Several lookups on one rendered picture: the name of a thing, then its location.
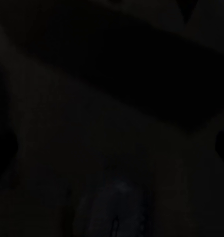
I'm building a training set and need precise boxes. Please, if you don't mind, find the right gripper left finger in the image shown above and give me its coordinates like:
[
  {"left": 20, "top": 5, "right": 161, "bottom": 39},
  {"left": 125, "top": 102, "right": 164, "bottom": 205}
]
[{"left": 0, "top": 131, "right": 19, "bottom": 179}]

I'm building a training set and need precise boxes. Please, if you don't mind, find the mouse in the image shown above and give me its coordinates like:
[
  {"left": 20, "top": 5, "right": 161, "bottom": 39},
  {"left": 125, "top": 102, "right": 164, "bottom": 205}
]
[{"left": 71, "top": 163, "right": 148, "bottom": 237}]

